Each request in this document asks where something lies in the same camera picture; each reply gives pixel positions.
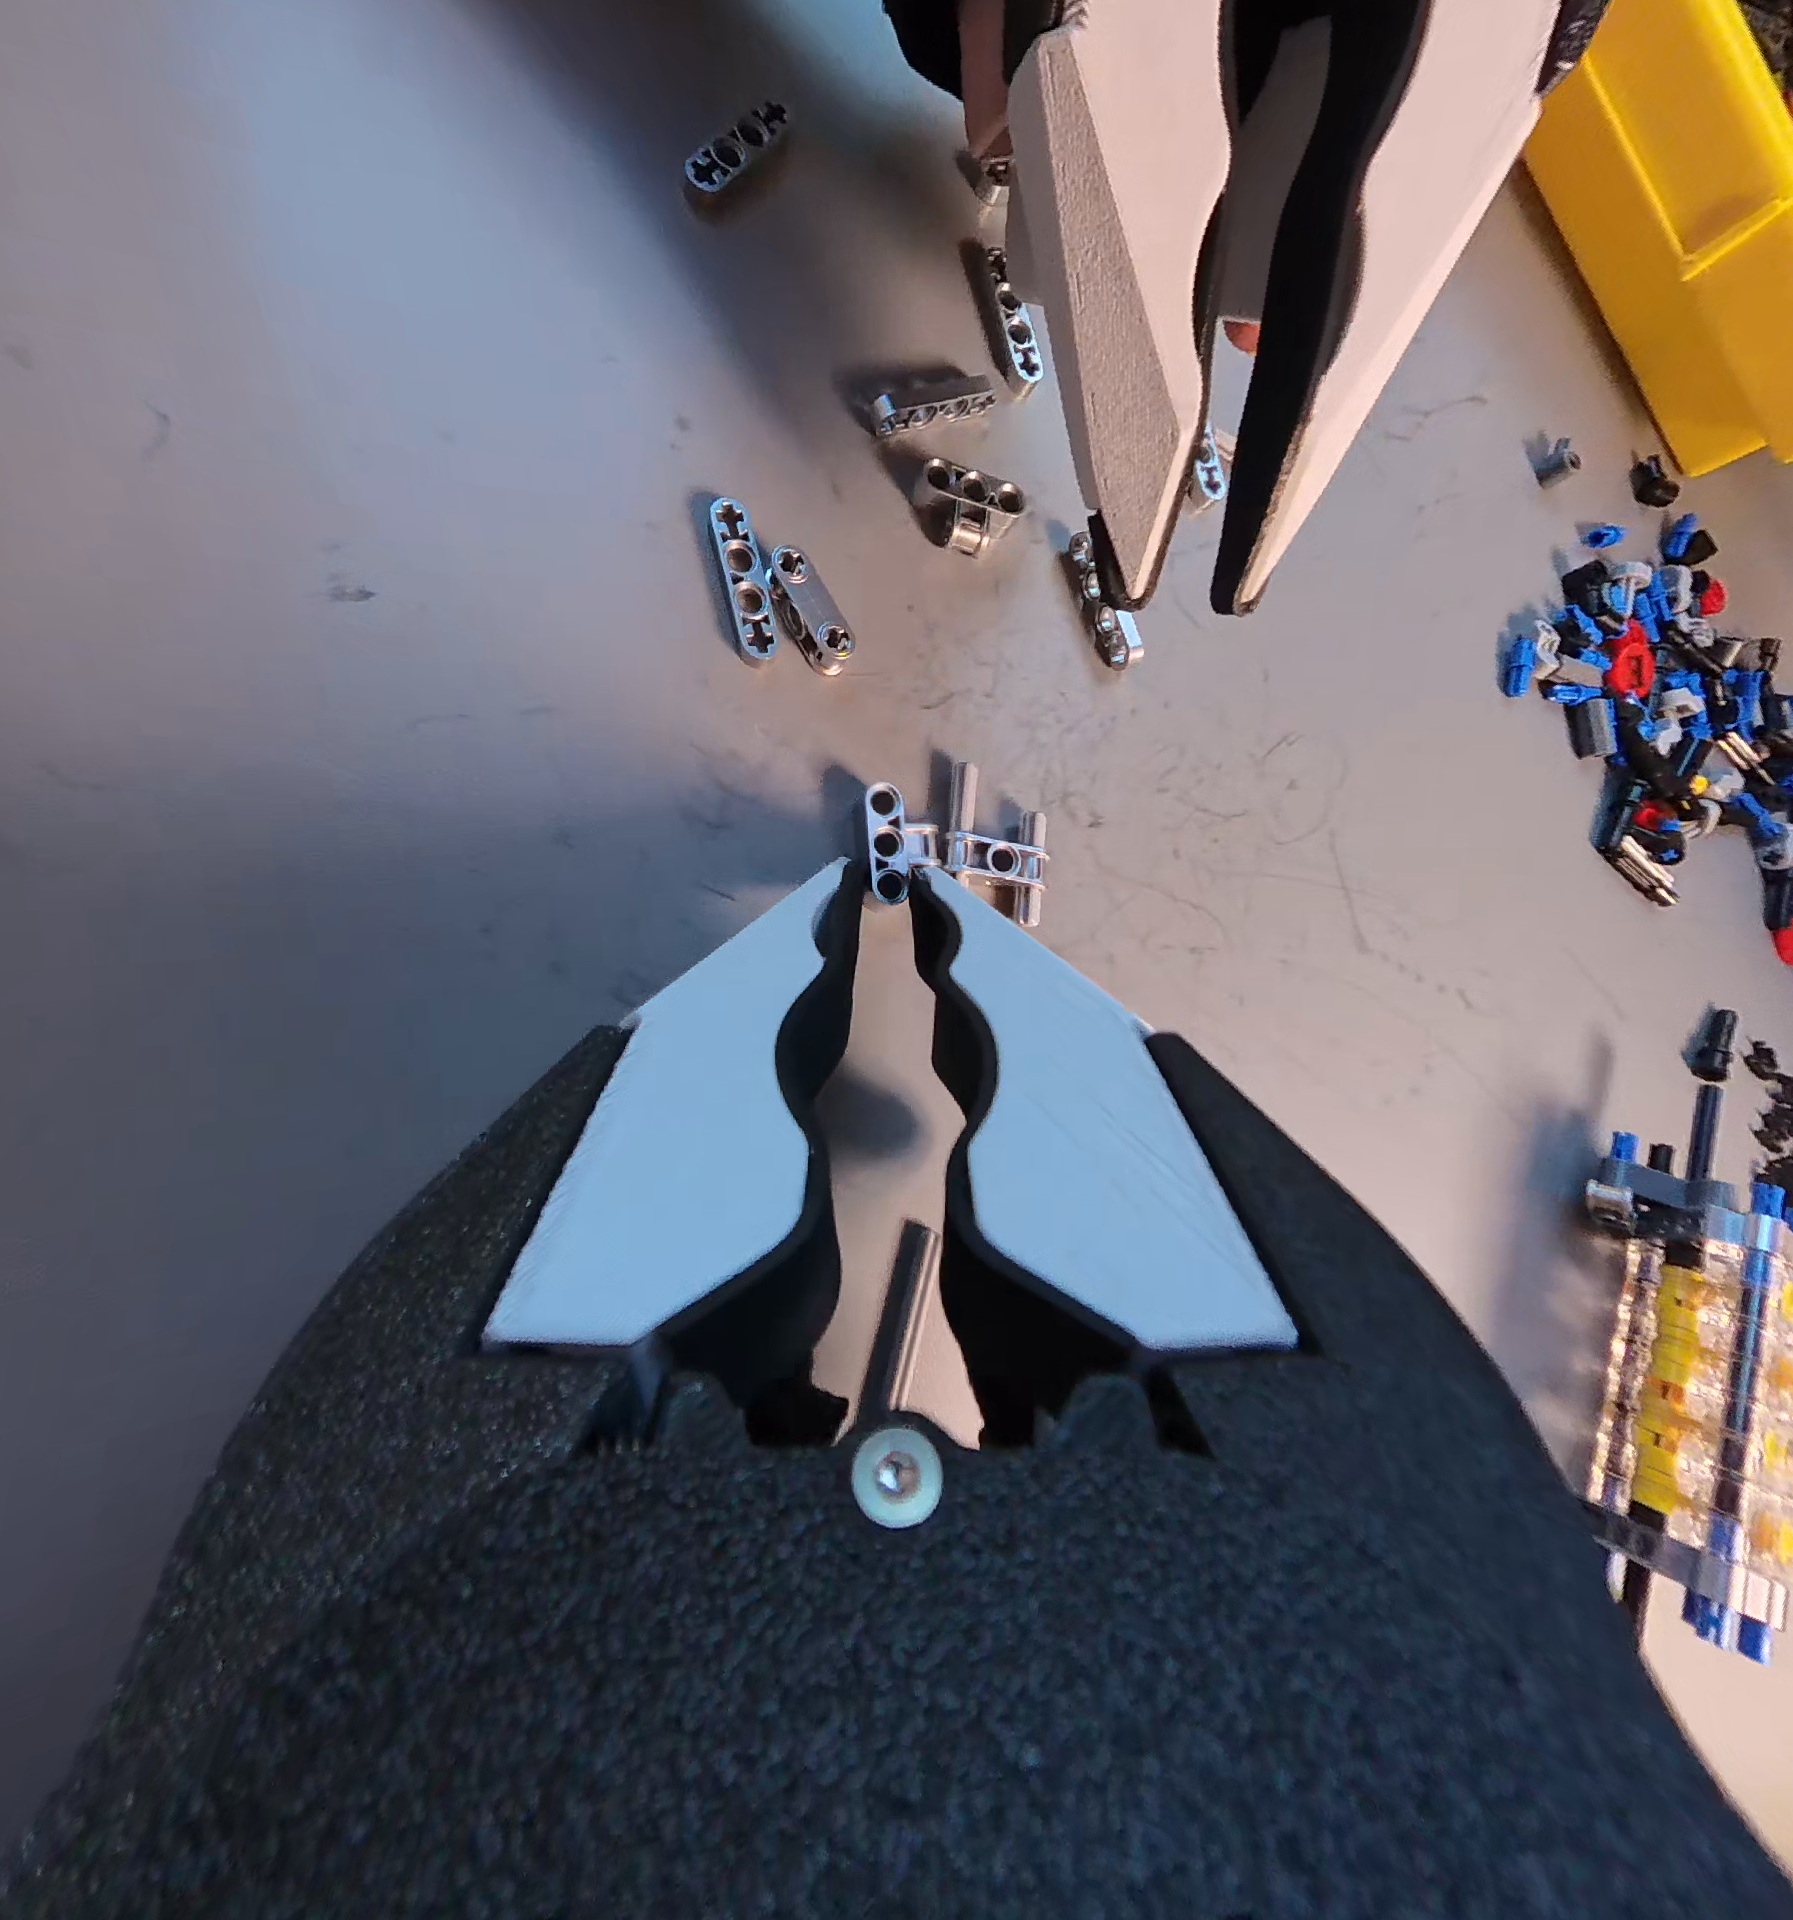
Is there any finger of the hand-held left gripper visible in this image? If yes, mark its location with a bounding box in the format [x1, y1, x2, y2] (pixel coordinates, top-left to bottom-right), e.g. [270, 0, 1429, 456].
[1005, 0, 1241, 612]
[1208, 0, 1571, 617]

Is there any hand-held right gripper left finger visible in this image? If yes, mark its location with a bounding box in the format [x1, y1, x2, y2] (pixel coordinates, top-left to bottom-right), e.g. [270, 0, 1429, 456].
[483, 860, 865, 1350]

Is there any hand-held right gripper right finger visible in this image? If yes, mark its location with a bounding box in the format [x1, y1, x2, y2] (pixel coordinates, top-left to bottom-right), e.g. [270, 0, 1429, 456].
[911, 867, 1301, 1350]

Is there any small toy axle connector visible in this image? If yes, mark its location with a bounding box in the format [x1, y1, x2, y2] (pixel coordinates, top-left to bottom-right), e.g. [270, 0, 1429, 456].
[913, 822, 1054, 888]

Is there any grey desk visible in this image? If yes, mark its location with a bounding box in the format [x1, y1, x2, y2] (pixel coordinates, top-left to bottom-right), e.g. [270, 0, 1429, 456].
[0, 0, 1793, 1909]

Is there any person's left hand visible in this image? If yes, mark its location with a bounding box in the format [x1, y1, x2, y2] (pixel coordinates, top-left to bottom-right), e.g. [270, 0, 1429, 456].
[960, 0, 1014, 157]

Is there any yellow plastic bin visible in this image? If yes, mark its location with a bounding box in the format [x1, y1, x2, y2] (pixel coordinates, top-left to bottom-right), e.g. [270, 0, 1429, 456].
[1523, 0, 1793, 481]

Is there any grey three-hole toy beam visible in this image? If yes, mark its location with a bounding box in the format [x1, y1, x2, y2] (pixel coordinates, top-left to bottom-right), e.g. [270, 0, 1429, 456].
[916, 456, 1031, 558]

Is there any small grey toy piece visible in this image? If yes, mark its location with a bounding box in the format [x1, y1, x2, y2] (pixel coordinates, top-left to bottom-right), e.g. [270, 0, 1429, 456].
[1066, 527, 1145, 669]

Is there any pile of blue black pins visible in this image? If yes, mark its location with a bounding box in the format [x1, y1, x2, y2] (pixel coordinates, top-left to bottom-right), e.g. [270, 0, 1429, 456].
[1499, 514, 1793, 965]

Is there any clear toy engine block assembly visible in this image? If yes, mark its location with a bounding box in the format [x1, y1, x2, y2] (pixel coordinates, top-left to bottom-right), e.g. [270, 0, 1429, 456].
[1585, 1079, 1793, 1666]

